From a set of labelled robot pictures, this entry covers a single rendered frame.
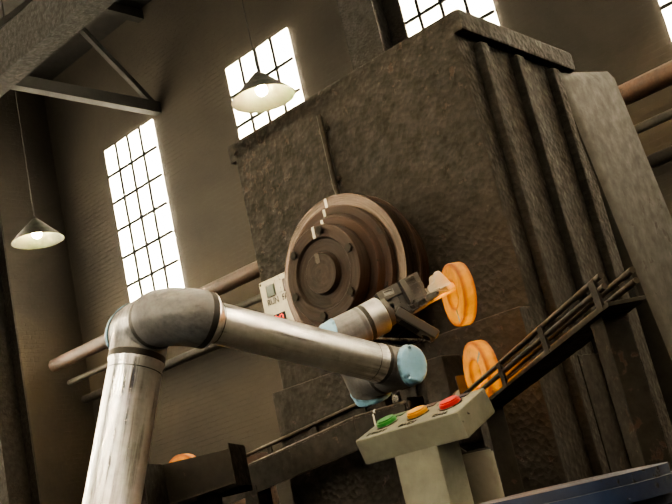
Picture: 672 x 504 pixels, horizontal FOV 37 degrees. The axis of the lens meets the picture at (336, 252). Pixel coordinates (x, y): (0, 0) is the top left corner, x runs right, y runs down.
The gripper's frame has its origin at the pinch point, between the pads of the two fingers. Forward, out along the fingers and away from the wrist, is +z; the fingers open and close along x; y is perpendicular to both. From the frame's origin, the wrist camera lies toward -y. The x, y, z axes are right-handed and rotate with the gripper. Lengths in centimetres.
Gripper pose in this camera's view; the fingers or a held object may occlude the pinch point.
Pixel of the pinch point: (456, 286)
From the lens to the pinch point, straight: 246.2
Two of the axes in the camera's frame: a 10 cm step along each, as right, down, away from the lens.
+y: -4.7, -8.6, 1.8
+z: 8.6, -4.1, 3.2
